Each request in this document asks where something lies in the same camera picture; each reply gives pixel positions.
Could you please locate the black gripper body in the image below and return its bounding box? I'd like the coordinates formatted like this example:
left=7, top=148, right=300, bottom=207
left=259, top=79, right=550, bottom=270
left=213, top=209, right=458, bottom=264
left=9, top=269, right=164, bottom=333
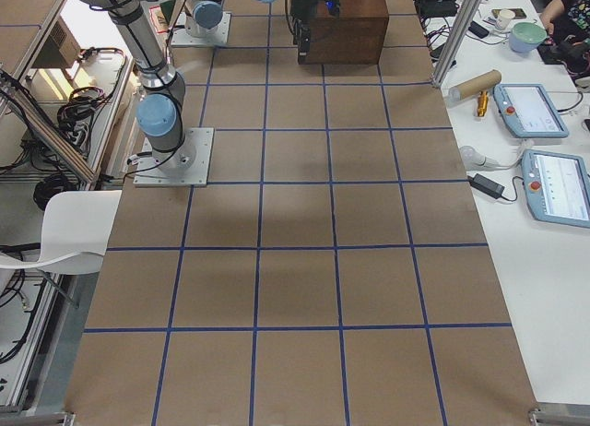
left=289, top=0, right=318, bottom=27

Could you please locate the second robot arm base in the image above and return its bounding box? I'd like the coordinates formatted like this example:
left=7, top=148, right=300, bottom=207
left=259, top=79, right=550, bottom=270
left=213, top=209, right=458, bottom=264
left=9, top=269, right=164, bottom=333
left=184, top=0, right=223, bottom=38

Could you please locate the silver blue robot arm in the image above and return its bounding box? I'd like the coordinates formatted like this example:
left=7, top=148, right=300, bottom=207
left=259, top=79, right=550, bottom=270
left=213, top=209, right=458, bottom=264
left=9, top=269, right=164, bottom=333
left=79, top=0, right=320, bottom=176

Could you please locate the brown wooden drawer box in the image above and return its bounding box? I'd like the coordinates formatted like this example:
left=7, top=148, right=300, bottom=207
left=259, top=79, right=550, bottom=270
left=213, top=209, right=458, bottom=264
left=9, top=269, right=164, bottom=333
left=298, top=0, right=389, bottom=65

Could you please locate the cardboard tube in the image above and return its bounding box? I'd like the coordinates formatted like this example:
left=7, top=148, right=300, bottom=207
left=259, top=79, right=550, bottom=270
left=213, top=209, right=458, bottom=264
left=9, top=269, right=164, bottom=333
left=449, top=69, right=502, bottom=101

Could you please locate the white paper cup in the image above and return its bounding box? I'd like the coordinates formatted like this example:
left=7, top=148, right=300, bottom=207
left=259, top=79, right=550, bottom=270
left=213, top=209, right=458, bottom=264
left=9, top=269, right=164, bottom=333
left=495, top=15, right=512, bottom=30

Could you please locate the white light bulb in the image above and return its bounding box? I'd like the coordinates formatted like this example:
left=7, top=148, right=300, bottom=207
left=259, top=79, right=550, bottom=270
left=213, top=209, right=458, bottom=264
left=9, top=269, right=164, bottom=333
left=459, top=146, right=498, bottom=171

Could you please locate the green blue bowl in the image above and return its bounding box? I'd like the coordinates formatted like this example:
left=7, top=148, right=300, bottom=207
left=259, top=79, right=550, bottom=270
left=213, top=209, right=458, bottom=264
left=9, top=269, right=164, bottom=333
left=508, top=22, right=548, bottom=53

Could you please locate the black power adapter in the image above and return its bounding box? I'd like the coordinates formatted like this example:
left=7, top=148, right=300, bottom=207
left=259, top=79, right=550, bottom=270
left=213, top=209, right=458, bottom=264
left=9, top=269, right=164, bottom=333
left=467, top=173, right=504, bottom=199

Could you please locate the upper teach pendant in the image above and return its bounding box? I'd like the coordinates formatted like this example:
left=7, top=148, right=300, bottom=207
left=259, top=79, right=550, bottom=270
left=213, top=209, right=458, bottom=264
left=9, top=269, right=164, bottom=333
left=492, top=83, right=570, bottom=139

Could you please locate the teach pendant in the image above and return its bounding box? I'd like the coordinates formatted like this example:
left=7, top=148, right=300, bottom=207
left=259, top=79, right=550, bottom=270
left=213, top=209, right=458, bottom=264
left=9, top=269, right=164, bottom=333
left=492, top=83, right=570, bottom=139
left=521, top=149, right=589, bottom=228

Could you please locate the person in dark clothes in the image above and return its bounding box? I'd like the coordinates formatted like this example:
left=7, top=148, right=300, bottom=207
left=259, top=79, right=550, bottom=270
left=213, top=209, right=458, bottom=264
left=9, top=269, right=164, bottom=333
left=540, top=0, right=589, bottom=79

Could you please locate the white plastic chair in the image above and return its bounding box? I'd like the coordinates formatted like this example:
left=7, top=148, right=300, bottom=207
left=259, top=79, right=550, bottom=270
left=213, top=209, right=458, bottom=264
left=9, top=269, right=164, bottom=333
left=1, top=190, right=122, bottom=275

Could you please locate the lower teach pendant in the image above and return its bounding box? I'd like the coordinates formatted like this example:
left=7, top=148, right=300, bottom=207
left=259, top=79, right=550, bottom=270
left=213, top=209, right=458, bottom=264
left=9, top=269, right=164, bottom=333
left=521, top=149, right=589, bottom=228

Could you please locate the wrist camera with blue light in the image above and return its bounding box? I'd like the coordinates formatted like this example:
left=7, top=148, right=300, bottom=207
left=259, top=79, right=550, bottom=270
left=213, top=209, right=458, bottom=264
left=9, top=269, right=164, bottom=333
left=323, top=0, right=341, bottom=18

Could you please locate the aluminium frame post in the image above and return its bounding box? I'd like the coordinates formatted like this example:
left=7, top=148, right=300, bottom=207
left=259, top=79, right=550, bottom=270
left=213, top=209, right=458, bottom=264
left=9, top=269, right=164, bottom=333
left=432, top=0, right=481, bottom=88

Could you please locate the black cable bundle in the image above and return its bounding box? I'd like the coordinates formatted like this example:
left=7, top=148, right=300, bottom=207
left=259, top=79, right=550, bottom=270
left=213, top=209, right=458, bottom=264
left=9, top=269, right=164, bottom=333
left=55, top=87, right=103, bottom=141

